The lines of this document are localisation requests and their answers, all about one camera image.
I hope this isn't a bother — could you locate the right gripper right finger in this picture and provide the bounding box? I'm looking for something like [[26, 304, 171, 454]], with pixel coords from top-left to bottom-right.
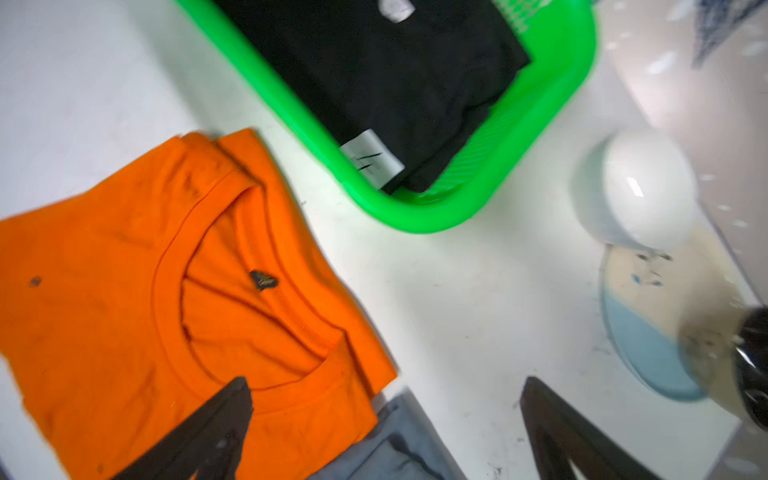
[[520, 376, 658, 480]]

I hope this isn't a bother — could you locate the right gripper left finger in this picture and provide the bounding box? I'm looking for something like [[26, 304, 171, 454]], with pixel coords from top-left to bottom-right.
[[115, 377, 253, 479]]

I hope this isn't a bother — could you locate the grey t-shirt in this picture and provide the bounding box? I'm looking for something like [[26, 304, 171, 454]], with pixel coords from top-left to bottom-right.
[[311, 392, 465, 479]]

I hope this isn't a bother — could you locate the orange t-shirt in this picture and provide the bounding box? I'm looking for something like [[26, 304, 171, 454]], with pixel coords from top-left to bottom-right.
[[1, 129, 396, 479]]

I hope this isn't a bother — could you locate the black t-shirt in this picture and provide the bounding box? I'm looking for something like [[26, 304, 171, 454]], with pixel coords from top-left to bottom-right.
[[219, 1, 530, 193]]

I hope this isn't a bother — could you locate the green plastic basket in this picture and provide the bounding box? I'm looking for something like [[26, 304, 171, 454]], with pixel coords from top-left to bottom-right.
[[178, 0, 598, 234]]

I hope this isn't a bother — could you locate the beige and blue plate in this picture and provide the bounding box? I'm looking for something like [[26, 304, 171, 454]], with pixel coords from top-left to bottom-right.
[[600, 227, 752, 402]]

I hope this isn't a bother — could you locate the black bowl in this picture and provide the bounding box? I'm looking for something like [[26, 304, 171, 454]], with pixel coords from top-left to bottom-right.
[[679, 305, 767, 430]]

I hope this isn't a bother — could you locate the white small bowl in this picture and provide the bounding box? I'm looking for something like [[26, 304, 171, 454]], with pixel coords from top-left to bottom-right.
[[571, 128, 698, 251]]

